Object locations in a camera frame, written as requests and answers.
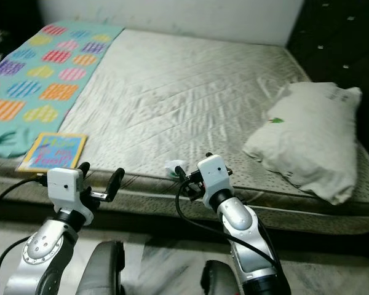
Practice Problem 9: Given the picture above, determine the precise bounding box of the blue yellow-edged picture book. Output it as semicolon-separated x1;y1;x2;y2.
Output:
16;132;89;175

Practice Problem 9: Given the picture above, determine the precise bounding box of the white crumpled tissue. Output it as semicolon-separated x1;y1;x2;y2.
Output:
164;159;189;181

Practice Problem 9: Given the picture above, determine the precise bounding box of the grey quilted mattress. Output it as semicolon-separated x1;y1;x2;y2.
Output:
0;28;369;238

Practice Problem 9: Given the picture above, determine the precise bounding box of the grey left robot leg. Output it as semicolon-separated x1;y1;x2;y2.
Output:
83;241;127;295

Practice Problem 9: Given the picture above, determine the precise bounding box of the grey robot leg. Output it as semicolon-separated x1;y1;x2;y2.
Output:
200;259;241;295
83;241;127;295

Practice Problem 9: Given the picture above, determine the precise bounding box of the teal blanket with colourful hearts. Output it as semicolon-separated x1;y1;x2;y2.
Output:
0;23;125;158

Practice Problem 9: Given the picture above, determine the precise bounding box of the grey right robot leg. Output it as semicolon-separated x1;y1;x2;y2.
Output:
200;259;241;295

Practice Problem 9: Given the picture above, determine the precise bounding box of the white pillow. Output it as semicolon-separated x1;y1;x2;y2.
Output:
243;82;364;206

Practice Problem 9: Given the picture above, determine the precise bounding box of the dark tufted headboard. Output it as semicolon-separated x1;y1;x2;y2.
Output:
286;0;369;112

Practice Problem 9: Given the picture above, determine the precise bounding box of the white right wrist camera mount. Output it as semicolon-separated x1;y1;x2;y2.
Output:
197;154;232;207

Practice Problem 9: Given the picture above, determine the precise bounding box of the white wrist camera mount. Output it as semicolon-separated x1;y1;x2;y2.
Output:
47;167;92;226
197;154;232;207

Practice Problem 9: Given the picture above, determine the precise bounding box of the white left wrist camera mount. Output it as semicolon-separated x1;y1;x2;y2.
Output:
47;167;92;226

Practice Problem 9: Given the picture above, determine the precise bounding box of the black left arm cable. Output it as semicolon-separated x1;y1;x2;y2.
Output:
0;175;53;295

